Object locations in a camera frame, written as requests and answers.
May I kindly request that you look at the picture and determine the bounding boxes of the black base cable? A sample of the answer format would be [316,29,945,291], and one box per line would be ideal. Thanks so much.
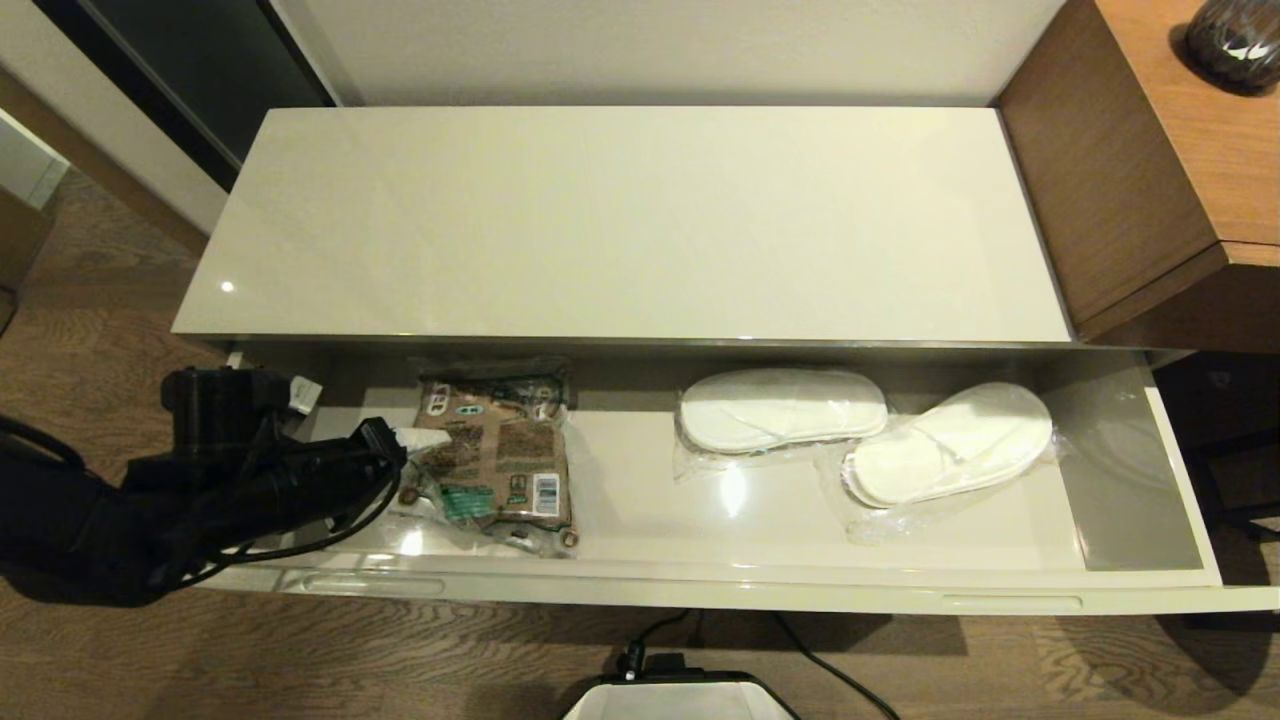
[618,612,901,720]

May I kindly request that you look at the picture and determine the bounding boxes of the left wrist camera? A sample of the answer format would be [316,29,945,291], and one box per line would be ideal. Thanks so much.
[160,365,323,461]

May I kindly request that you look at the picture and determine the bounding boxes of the brown wooden side table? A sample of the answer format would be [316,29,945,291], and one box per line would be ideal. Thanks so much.
[995,0,1280,356]

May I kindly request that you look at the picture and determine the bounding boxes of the dark round vase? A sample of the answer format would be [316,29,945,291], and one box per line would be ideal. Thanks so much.
[1185,0,1280,96]

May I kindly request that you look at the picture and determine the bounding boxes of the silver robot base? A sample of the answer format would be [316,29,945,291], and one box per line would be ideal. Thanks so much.
[563,672,801,720]

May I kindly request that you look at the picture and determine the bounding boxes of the brown printed snack bag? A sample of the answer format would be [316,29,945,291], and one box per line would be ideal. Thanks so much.
[385,355,583,559]

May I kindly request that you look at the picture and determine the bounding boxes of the pale grey panel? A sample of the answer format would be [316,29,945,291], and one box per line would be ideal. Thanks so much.
[0,105,71,209]

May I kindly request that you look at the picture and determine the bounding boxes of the brown wooden baseboard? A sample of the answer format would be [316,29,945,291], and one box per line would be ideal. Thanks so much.
[0,68,211,256]

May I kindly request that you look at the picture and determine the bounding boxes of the beige cabinet drawer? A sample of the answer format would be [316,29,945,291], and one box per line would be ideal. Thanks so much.
[200,340,1280,616]

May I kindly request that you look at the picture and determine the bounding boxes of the dark glass door panel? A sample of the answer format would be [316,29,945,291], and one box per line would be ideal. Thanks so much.
[35,0,336,191]

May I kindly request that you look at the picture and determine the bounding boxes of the white slippers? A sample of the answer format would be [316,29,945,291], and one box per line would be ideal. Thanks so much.
[672,368,891,484]
[820,382,1069,546]

